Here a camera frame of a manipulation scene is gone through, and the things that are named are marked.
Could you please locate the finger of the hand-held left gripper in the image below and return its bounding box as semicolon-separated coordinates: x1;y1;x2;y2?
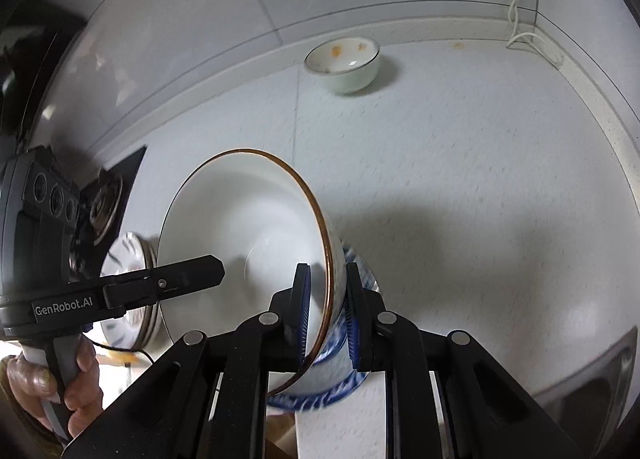
102;255;225;321

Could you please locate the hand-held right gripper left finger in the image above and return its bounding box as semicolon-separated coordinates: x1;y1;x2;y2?
62;263;313;459

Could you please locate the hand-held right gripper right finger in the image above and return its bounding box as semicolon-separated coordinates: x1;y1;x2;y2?
345;262;583;459

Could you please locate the striped white plate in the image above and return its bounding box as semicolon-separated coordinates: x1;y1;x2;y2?
99;232;163;351

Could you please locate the blue patterned bowl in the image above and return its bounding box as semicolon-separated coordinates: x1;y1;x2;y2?
265;246;383;412

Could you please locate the white bowl with brown rim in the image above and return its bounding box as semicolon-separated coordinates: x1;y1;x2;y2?
156;149;347;396

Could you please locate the person's left hand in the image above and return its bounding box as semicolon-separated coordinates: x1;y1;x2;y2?
6;336;106;441

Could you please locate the bare gas burner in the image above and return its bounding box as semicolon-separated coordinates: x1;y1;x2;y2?
89;174;125;245

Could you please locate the black gas stove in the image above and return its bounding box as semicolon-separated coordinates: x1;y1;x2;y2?
67;145;147;285

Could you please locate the white bowl with yellow print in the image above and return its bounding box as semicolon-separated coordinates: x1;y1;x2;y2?
305;37;381;94

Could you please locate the steel sink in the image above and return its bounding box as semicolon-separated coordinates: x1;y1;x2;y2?
530;326;638;445

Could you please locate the thin black cable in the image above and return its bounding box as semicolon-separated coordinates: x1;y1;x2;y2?
92;341;156;367

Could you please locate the white power cable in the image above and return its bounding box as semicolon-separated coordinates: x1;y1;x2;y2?
500;0;564;66

